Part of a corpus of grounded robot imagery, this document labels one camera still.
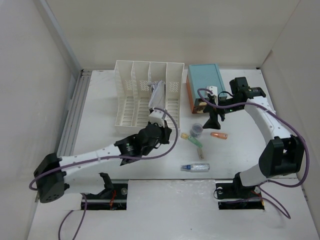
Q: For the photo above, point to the beige eraser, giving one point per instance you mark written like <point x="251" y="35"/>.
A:
<point x="184" y="136"/>

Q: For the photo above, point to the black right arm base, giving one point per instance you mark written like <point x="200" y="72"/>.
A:
<point x="245" y="198"/>

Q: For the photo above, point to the blue top drawer box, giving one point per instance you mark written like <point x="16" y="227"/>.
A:
<point x="203" y="75"/>

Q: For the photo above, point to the small tan eraser block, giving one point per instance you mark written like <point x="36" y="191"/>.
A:
<point x="200" y="153"/>

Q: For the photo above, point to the white plastic file organizer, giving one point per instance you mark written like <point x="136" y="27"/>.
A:
<point x="133" y="79"/>

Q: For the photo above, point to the aluminium frame rail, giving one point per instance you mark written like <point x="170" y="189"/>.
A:
<point x="75" y="106"/>

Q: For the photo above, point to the clear blue-capped glue bottle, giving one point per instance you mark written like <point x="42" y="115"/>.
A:
<point x="196" y="167"/>

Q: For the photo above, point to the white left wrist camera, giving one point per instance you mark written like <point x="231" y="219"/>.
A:
<point x="157" y="117"/>

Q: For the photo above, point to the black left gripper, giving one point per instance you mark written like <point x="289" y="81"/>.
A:
<point x="165" y="131"/>

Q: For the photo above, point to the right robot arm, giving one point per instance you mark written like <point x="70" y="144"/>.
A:
<point x="284" y="147"/>

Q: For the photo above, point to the clear jar of paperclips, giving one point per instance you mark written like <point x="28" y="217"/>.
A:
<point x="196" y="130"/>

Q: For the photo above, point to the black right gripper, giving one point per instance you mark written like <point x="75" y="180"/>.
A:
<point x="213" y="122"/>

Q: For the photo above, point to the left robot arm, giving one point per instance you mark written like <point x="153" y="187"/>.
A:
<point x="87" y="173"/>

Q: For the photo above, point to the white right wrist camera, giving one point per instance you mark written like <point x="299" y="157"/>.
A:
<point x="211" y="91"/>

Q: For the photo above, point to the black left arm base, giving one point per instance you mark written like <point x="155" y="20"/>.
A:
<point x="112" y="197"/>

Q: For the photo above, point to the orange correction tape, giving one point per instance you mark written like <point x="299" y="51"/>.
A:
<point x="219" y="135"/>

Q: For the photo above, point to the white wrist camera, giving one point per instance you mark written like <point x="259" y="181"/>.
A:
<point x="157" y="117"/>
<point x="211" y="91"/>

